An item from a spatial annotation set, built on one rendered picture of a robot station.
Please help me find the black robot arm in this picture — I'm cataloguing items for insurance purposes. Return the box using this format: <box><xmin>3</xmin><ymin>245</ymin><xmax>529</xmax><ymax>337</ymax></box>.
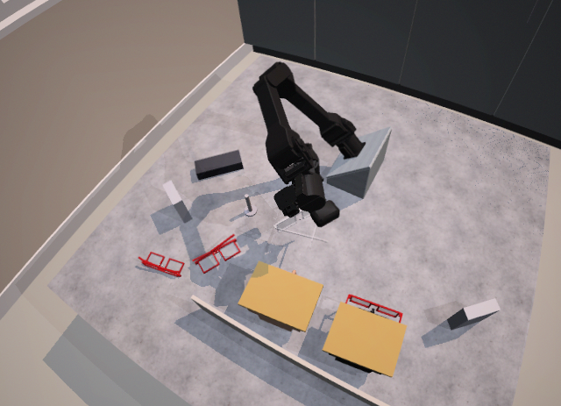
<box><xmin>252</xmin><ymin>61</ymin><xmax>366</xmax><ymax>217</ymax></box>

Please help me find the long white flat bar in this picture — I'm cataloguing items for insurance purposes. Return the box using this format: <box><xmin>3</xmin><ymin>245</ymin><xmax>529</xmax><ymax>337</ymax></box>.
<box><xmin>191</xmin><ymin>295</ymin><xmax>390</xmax><ymax>406</ymax></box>

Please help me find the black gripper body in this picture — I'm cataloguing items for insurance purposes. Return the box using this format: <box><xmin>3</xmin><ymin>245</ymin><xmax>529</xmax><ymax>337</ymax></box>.
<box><xmin>285</xmin><ymin>164</ymin><xmax>340</xmax><ymax>228</ymax></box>

